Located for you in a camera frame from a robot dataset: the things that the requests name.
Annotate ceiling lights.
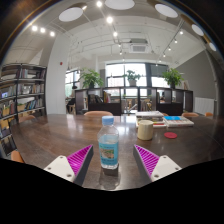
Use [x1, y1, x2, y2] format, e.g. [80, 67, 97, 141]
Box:
[31, 0, 218, 64]

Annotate cream ceramic mug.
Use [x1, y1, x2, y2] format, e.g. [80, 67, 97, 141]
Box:
[136, 119, 155, 141]

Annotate flat round red coaster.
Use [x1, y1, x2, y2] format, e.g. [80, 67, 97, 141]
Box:
[163, 131, 178, 140]

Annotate white-covered book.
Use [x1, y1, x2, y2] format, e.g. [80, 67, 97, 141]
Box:
[135, 110, 164, 118]

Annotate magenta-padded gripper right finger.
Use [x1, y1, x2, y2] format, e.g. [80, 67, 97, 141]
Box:
[132, 144, 183, 185]

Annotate potted green plant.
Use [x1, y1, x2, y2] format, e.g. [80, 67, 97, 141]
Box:
[78, 68, 105, 90]
[161, 67, 184, 90]
[123, 69, 142, 87]

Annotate ceiling air conditioner unit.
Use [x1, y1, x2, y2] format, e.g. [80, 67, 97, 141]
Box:
[129, 42, 150, 54]

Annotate low dark shelf unit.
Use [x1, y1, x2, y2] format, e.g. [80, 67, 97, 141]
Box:
[74, 86, 195, 117]

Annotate dark-spined book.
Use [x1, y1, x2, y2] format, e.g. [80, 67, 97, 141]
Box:
[136, 116, 165, 122]

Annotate white wall radiator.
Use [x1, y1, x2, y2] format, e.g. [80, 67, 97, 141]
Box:
[194, 96, 215, 116]

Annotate clear blue-capped water bottle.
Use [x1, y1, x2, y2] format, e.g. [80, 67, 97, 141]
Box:
[97, 115, 120, 171]

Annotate yellow-spined book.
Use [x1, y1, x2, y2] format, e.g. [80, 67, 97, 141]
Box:
[136, 119, 165, 125]

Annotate tall bookshelf with books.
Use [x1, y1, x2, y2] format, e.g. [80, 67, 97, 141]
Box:
[0, 62, 48, 158]

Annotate thick book with blue cover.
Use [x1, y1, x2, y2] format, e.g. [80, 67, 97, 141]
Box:
[162, 115, 195, 128]

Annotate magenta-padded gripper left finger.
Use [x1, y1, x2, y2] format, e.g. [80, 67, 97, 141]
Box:
[43, 144, 95, 187]

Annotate large flat white book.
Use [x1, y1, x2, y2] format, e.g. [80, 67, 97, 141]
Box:
[135, 122, 167, 129]

